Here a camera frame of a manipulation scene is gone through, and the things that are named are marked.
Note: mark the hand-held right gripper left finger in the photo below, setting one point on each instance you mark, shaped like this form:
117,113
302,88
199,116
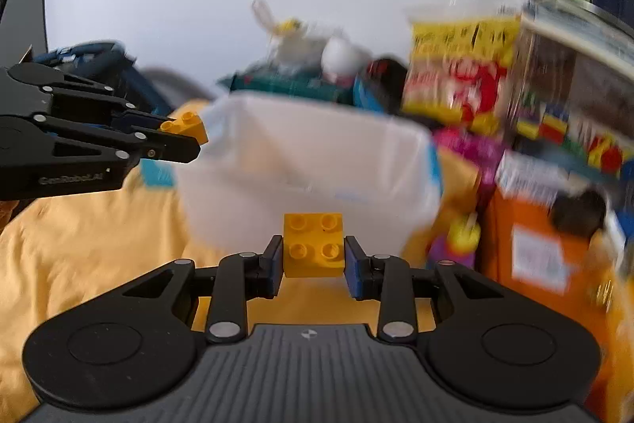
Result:
276,272

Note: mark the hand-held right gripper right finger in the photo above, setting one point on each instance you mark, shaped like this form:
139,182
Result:
352,274

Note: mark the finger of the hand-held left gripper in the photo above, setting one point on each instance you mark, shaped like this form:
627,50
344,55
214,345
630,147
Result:
168,148
79,98

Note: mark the small sloped yellow brick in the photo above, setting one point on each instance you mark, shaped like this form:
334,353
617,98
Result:
190,125

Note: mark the square yellow toy brick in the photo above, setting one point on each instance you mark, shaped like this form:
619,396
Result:
314,254

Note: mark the white plastic bin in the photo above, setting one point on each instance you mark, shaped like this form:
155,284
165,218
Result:
297,155

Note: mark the light blue cardboard box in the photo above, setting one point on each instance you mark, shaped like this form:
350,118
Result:
158,175

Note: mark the yellow blanket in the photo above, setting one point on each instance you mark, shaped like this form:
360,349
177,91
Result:
99,244

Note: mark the grey refrigerator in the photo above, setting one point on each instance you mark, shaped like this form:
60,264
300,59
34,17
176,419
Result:
25,6

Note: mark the teal flat box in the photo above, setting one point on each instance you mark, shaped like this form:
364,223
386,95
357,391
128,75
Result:
277,83

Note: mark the orange cardboard box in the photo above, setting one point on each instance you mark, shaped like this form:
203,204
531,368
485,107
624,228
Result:
500,244

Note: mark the white plastic bag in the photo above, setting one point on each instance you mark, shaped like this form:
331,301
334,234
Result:
297,46

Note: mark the pink foil wrap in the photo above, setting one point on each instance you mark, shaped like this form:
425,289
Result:
470,150

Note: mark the white rounded object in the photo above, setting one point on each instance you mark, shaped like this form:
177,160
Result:
339,56

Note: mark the small white box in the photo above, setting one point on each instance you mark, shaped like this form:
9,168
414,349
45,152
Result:
525,175

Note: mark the black red pouch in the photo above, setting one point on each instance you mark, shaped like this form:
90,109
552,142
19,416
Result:
386,76

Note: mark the yellow red snack bag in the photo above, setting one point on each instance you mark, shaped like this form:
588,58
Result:
455,76

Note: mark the black tape dispenser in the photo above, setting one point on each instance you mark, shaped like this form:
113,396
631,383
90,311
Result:
577,212

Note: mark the clear box of toys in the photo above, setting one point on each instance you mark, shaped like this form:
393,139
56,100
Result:
559,71

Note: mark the stack of books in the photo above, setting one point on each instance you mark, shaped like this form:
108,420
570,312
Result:
569,16

